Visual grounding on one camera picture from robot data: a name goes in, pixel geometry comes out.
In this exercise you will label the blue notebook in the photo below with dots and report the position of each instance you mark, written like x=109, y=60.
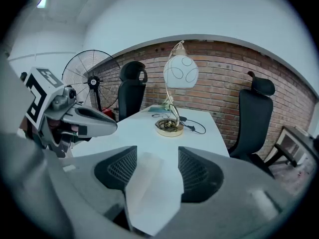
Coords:
x=158, y=111

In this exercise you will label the gold lamp with globe shade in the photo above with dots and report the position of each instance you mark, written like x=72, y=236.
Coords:
x=180, y=71

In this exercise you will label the black mesh office chair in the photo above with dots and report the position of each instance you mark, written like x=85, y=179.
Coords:
x=130, y=91

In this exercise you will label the white flower bouquet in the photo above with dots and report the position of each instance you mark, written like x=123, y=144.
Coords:
x=167, y=104

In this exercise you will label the large black floor fan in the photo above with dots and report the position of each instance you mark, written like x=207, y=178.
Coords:
x=84, y=68

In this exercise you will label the red box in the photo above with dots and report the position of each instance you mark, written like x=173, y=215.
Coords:
x=107, y=114

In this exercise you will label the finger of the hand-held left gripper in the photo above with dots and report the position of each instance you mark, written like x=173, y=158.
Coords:
x=99, y=126

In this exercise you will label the black high-back office chair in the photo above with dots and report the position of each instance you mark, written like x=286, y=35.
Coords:
x=254, y=121

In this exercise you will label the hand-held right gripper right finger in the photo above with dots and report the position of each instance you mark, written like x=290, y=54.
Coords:
x=199, y=173

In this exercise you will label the dark-top side table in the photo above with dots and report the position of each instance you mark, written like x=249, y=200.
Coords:
x=294, y=138

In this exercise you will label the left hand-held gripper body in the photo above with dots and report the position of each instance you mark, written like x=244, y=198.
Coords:
x=35, y=96

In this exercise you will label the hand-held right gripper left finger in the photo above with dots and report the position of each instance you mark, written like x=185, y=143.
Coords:
x=112, y=168

